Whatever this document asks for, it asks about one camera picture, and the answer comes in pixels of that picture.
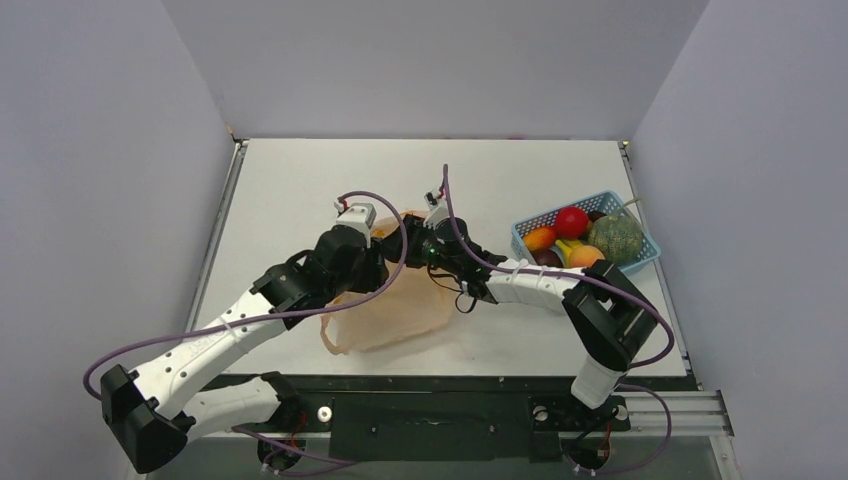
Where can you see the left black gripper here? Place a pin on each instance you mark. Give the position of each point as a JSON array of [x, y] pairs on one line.
[[376, 271]]

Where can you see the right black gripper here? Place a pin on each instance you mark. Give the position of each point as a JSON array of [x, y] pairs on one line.
[[411, 245]]

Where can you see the orange plastic bag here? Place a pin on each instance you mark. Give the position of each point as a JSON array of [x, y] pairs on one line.
[[413, 306]]

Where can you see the orange red fake mango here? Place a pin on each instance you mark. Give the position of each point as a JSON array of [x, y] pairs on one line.
[[541, 238]]

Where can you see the dark red fake apple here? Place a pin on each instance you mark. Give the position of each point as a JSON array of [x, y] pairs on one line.
[[547, 258]]

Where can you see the bright red fake apple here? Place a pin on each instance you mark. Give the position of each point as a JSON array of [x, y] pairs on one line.
[[571, 222]]

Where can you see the peach coloured fake peach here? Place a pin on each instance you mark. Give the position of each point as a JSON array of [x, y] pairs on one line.
[[584, 256]]

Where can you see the green netted fake melon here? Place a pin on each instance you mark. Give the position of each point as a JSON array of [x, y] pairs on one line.
[[619, 237]]

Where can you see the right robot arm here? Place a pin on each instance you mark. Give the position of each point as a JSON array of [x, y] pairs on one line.
[[612, 319]]

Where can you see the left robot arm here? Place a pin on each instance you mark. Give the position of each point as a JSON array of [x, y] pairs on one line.
[[145, 407]]

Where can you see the dark red fake fruit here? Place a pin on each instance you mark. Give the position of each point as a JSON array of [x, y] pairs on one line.
[[595, 215]]

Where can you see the light blue plastic basket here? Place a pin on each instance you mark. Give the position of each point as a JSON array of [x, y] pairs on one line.
[[606, 201]]

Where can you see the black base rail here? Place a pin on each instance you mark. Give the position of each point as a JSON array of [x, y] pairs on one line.
[[445, 426]]

